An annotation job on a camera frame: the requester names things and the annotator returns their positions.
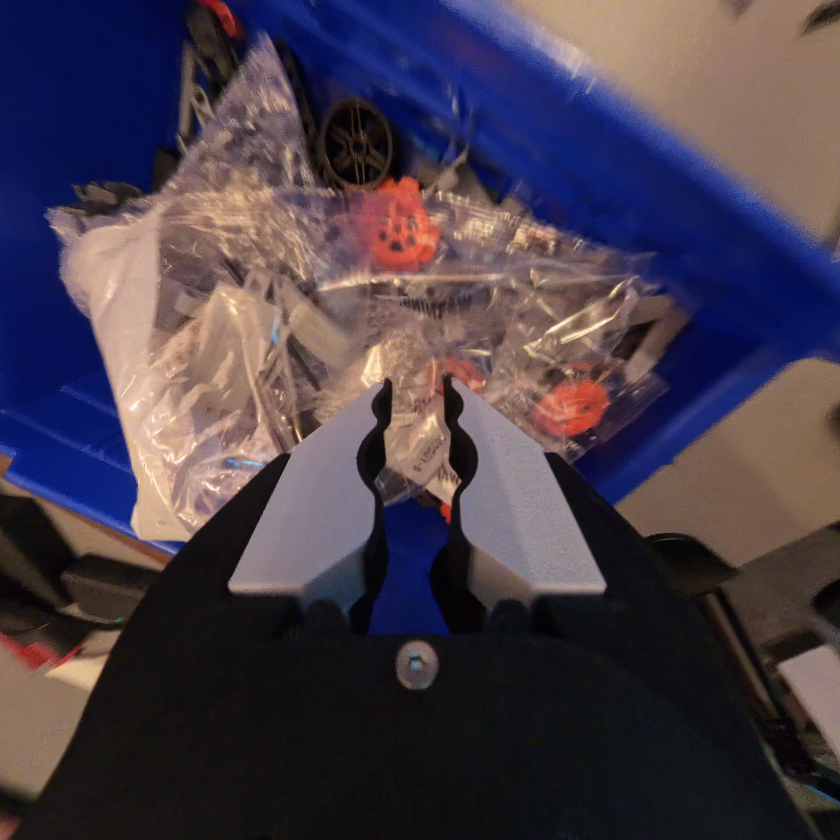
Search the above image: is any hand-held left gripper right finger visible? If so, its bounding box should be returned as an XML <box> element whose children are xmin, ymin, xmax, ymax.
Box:
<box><xmin>430</xmin><ymin>376</ymin><xmax>607</xmax><ymax>635</ymax></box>

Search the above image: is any blue plastic bin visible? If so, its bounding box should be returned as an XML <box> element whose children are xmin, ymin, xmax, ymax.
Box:
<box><xmin>0</xmin><ymin>0</ymin><xmax>840</xmax><ymax>560</ymax></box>

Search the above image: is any black spoked wheel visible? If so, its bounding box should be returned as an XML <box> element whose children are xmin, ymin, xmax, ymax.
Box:
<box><xmin>318</xmin><ymin>96</ymin><xmax>397</xmax><ymax>192</ymax></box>

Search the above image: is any black power adapter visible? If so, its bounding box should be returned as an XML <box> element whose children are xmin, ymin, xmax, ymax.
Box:
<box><xmin>59</xmin><ymin>554</ymin><xmax>161</xmax><ymax>626</ymax></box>

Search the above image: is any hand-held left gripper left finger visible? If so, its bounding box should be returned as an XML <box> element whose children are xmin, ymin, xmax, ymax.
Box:
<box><xmin>227</xmin><ymin>379</ymin><xmax>396</xmax><ymax>635</ymax></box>

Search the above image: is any clear plastic parts bag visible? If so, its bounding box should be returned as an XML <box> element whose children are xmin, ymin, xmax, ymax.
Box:
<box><xmin>45</xmin><ymin>31</ymin><xmax>371</xmax><ymax>542</ymax></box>

